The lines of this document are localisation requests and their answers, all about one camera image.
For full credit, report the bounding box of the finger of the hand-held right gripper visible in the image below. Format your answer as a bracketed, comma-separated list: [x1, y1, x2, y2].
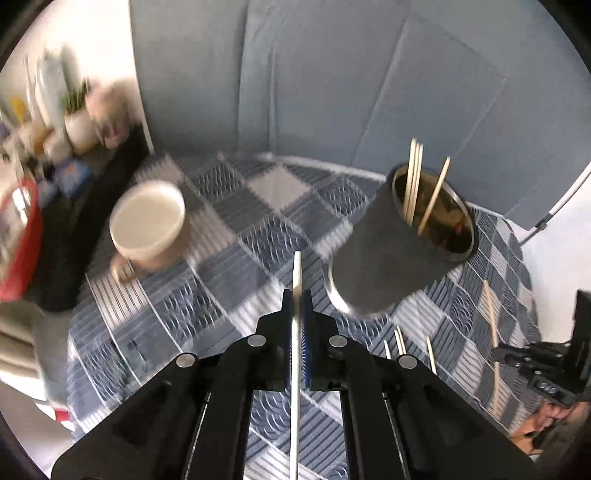
[491, 346, 532, 368]

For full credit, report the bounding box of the white lidded jar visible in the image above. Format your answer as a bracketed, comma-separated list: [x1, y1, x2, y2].
[44, 131, 70, 160]

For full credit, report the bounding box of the succulent in white pot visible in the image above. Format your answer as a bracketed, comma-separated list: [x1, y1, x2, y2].
[62, 78, 100, 155]

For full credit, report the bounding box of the black side table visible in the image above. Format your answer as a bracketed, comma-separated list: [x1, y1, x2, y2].
[28, 124, 155, 312]

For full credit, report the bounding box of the grey-blue backdrop cloth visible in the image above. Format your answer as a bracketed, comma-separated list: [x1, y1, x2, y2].
[129, 0, 591, 232]

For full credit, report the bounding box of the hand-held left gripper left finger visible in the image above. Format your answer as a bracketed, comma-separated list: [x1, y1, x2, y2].
[51, 288, 296, 480]

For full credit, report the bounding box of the small blue box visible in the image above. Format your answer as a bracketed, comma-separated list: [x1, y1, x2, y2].
[58, 157, 93, 197]

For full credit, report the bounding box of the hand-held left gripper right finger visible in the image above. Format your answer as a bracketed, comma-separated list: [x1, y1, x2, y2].
[300, 291, 539, 480]

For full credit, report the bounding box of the beige ceramic mug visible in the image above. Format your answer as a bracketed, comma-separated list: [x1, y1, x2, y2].
[109, 180, 192, 283]

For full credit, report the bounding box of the dark grey utensil holder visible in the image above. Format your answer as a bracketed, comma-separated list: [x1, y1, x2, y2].
[324, 162, 481, 319]

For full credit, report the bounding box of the pile of pale chopsticks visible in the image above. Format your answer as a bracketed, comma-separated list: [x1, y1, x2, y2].
[384, 137, 452, 376]

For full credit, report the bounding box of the person's right hand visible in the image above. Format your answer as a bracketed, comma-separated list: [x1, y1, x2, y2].
[510, 401, 573, 455]

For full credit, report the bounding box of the white spray bottle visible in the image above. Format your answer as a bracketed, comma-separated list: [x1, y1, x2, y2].
[34, 51, 65, 134]

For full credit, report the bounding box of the pale wooden chopstick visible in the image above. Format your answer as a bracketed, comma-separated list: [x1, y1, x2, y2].
[482, 278, 503, 418]
[290, 250, 304, 480]

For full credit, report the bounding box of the white board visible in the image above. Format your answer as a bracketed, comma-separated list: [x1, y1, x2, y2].
[517, 168, 591, 342]

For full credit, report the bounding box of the red and steel bowl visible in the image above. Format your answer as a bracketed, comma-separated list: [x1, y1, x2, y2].
[0, 178, 44, 303]

